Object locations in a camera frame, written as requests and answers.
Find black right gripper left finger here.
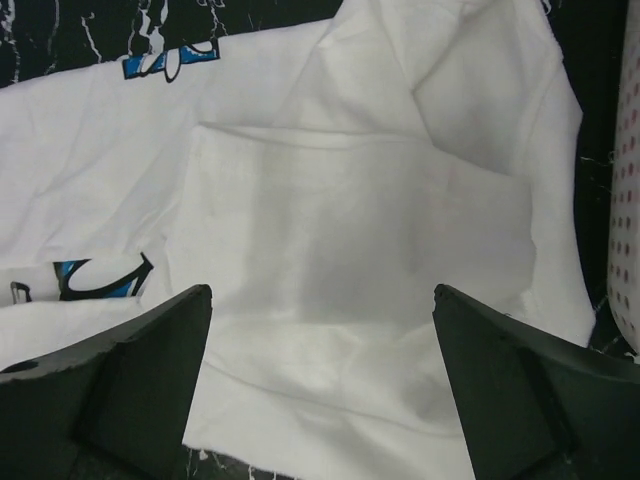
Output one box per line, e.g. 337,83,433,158
1,285,212,479

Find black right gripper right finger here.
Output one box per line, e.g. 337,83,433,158
433,285,639,479

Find white daisy print t-shirt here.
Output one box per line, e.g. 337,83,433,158
1,1,594,479

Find white perforated plastic basket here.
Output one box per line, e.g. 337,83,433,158
607,1,639,352

